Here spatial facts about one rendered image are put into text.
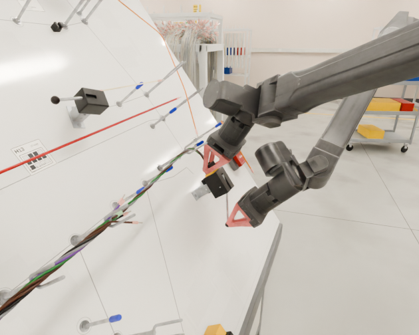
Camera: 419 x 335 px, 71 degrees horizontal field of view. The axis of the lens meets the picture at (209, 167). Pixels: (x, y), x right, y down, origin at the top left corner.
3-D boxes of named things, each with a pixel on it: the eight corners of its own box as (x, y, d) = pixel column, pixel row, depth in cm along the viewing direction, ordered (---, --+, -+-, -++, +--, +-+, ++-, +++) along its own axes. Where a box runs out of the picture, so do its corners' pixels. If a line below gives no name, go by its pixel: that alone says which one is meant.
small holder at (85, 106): (34, 103, 50) (53, 78, 46) (82, 108, 57) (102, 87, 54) (41, 127, 49) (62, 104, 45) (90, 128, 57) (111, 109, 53)
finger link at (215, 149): (189, 167, 67) (209, 135, 63) (202, 157, 74) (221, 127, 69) (212, 185, 67) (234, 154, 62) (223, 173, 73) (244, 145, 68)
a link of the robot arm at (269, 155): (332, 165, 59) (325, 182, 66) (303, 122, 64) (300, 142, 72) (277, 189, 59) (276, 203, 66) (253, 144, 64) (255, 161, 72)
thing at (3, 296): (15, 298, 36) (72, 271, 29) (1, 309, 35) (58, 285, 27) (4, 286, 36) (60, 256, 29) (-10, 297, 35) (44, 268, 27)
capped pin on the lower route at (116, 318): (78, 332, 40) (114, 323, 36) (80, 320, 41) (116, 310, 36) (88, 332, 41) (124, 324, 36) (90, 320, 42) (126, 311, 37)
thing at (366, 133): (391, 141, 458) (410, 69, 415) (408, 153, 412) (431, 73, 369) (326, 140, 465) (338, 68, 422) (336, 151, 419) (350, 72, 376)
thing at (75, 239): (84, 242, 46) (139, 211, 39) (75, 249, 45) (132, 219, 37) (76, 232, 46) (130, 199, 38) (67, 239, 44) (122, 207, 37)
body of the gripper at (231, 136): (204, 141, 62) (222, 113, 59) (221, 130, 71) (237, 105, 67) (229, 159, 62) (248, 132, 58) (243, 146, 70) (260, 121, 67)
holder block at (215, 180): (215, 199, 70) (228, 192, 68) (203, 179, 69) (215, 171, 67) (221, 191, 73) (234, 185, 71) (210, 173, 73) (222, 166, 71)
